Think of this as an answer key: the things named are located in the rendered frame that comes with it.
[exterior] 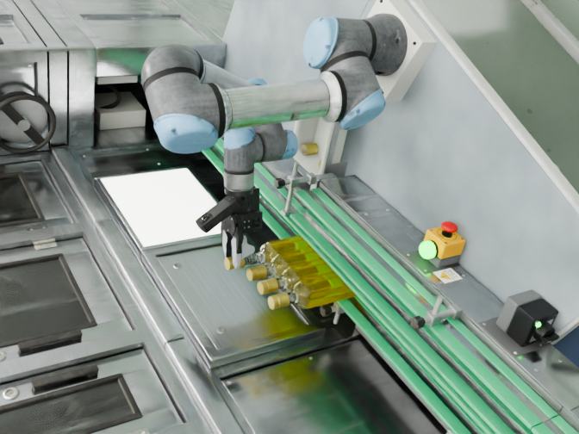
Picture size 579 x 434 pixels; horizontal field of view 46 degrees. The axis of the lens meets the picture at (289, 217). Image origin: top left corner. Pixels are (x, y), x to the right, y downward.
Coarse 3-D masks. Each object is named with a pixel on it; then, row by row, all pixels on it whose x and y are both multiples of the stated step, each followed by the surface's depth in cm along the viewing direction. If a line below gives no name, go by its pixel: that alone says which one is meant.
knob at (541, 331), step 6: (546, 324) 144; (540, 330) 144; (546, 330) 143; (552, 330) 144; (534, 336) 145; (540, 336) 143; (546, 336) 143; (552, 336) 144; (558, 336) 144; (540, 342) 144; (546, 342) 142
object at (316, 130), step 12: (300, 120) 206; (312, 120) 207; (300, 132) 208; (312, 132) 210; (324, 132) 207; (300, 144) 211; (324, 144) 208; (300, 156) 210; (312, 156) 210; (324, 156) 196; (312, 168) 205; (324, 168) 199
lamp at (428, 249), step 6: (426, 240) 166; (432, 240) 165; (420, 246) 165; (426, 246) 164; (432, 246) 164; (420, 252) 165; (426, 252) 164; (432, 252) 163; (438, 252) 164; (426, 258) 165
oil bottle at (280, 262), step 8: (312, 248) 186; (280, 256) 181; (288, 256) 181; (296, 256) 182; (304, 256) 183; (312, 256) 183; (272, 264) 179; (280, 264) 178; (288, 264) 178; (296, 264) 180; (280, 272) 178
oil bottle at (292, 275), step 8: (304, 264) 179; (312, 264) 180; (320, 264) 180; (288, 272) 176; (296, 272) 176; (304, 272) 176; (312, 272) 177; (320, 272) 178; (328, 272) 179; (288, 280) 174; (296, 280) 174; (288, 288) 175
